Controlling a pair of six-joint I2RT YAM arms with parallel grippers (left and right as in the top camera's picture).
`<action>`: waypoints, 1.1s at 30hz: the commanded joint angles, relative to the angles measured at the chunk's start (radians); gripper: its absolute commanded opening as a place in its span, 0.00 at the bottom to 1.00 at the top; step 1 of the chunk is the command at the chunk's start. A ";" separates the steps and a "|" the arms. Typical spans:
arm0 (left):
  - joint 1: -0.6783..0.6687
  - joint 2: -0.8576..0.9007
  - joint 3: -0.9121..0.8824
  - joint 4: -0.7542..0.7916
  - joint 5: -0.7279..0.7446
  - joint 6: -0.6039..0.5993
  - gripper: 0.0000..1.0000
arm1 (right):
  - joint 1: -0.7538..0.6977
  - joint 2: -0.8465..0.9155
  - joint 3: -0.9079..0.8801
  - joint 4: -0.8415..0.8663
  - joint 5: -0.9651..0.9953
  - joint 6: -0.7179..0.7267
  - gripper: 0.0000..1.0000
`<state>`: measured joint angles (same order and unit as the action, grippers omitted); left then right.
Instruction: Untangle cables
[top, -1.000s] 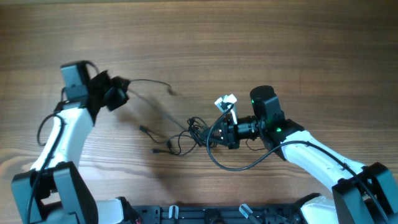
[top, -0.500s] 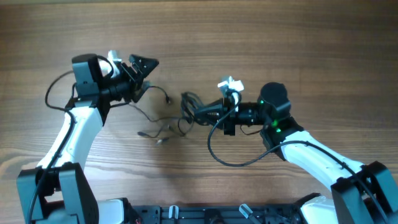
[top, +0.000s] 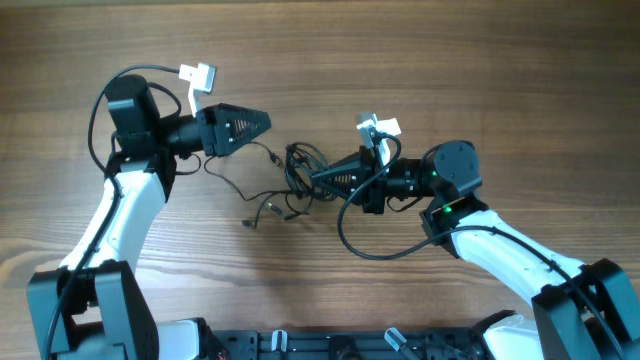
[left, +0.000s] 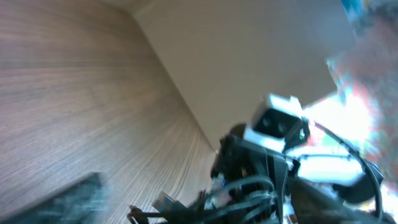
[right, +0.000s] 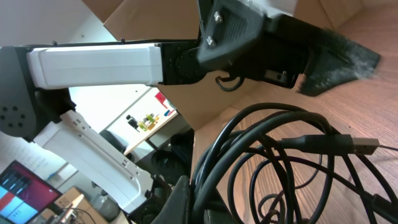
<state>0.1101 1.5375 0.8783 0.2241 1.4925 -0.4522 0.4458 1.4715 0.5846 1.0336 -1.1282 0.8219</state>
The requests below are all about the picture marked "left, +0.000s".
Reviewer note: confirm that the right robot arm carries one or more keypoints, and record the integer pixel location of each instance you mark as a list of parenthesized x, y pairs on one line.
[(321, 188)]

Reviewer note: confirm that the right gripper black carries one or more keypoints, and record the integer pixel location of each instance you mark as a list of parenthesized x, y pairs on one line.
[(252, 179)]

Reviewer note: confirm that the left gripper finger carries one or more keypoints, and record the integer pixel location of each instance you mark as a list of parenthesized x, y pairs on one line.
[(78, 202)]

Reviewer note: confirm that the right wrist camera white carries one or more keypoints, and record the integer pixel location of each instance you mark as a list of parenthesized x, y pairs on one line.
[(278, 124)]

